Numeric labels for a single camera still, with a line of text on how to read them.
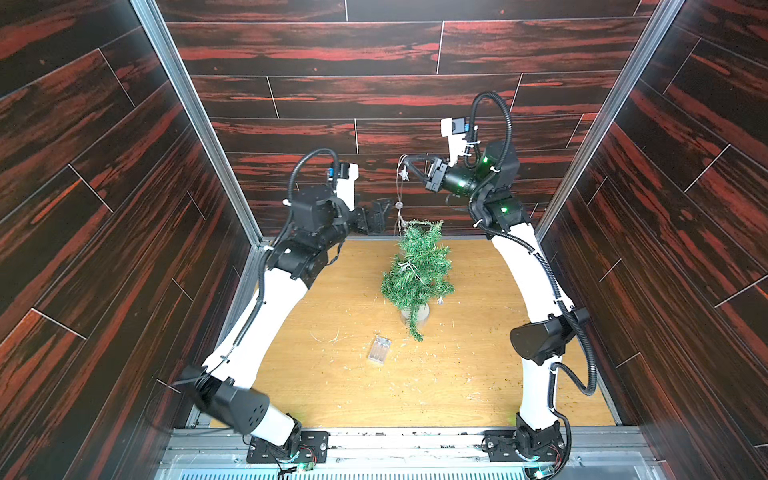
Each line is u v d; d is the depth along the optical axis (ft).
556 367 1.81
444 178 1.98
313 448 2.41
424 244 2.22
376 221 1.95
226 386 1.30
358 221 1.94
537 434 2.06
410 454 2.40
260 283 1.51
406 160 2.06
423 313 3.06
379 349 2.92
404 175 2.09
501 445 2.41
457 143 1.88
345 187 1.83
